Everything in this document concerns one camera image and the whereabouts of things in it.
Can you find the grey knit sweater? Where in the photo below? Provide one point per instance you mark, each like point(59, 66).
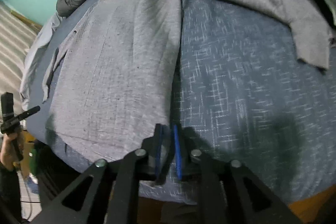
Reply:
point(118, 65)

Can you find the person left forearm black sleeve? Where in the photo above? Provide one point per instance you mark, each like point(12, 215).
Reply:
point(11, 210)

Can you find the blue patterned bed sheet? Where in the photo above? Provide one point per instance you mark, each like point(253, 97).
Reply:
point(240, 92)

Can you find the person left hand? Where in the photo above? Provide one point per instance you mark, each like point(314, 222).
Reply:
point(8, 154)

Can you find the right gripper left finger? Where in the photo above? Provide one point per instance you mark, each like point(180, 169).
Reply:
point(107, 192)

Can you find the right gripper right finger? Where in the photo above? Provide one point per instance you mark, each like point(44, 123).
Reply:
point(228, 191)

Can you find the striped curtain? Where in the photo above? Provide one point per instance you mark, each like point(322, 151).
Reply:
point(15, 41)

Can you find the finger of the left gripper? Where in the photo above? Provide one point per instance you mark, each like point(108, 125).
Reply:
point(30, 112)

